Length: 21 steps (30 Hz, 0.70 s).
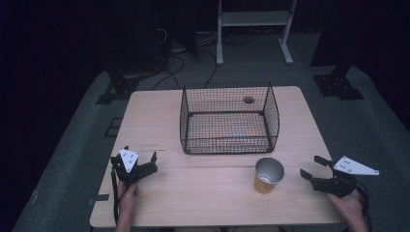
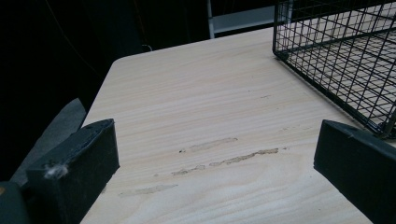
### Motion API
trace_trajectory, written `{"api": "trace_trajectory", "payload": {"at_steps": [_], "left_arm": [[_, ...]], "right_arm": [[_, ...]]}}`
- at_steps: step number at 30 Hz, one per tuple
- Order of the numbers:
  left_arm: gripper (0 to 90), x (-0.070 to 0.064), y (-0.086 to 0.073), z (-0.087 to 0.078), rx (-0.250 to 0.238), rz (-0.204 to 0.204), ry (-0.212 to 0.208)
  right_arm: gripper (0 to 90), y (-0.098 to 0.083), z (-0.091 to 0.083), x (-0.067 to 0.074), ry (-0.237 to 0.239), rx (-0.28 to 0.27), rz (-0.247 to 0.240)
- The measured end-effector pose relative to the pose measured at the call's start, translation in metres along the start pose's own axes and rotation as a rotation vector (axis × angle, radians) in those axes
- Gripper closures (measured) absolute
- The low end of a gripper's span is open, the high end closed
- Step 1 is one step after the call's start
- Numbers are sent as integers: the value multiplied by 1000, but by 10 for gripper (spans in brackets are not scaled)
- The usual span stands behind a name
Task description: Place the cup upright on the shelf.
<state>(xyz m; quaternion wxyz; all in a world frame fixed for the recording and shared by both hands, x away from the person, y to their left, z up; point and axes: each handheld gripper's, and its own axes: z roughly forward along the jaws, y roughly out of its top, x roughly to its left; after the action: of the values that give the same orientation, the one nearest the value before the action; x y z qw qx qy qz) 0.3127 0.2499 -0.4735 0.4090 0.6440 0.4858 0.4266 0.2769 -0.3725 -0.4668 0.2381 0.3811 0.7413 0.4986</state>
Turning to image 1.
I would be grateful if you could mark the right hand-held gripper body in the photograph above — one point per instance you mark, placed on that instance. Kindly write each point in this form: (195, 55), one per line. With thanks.
(341, 180)

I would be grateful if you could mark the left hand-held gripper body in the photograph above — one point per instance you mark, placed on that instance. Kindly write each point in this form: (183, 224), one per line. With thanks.
(129, 161)

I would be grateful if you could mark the orange paper cup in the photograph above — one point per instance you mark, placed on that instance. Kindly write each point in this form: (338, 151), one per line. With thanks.
(268, 175)

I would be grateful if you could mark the person's right hand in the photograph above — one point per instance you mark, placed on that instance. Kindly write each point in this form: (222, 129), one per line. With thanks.
(349, 208)

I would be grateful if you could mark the person's left hand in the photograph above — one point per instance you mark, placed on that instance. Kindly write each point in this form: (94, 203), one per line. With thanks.
(127, 199)

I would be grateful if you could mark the black stand base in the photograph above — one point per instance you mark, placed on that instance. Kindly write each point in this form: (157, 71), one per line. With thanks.
(117, 87)
(338, 85)

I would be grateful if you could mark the round dark table grommet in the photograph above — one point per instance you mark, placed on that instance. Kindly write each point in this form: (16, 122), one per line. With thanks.
(248, 100)

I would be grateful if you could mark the white metal desk frame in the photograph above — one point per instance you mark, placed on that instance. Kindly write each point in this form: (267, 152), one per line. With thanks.
(254, 19)

